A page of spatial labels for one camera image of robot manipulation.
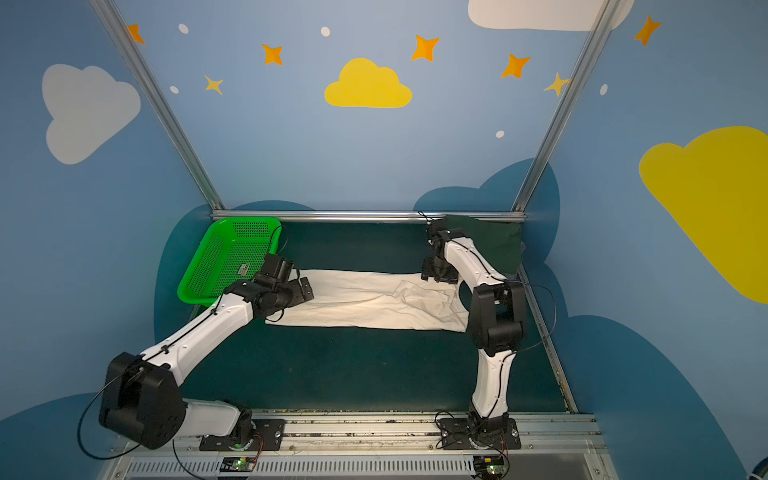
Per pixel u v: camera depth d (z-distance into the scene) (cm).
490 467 71
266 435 75
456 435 75
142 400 41
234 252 111
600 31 72
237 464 71
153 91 81
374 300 98
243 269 108
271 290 63
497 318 53
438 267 82
